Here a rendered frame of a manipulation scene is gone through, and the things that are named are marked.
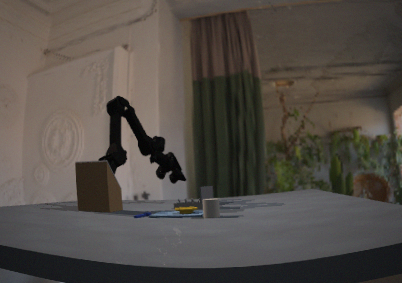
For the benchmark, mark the light blue flat mat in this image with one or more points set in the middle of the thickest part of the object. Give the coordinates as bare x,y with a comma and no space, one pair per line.
176,214

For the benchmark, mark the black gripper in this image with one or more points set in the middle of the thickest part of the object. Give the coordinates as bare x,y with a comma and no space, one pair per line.
172,165

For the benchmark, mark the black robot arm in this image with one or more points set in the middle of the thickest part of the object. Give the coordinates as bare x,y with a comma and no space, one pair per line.
116,155

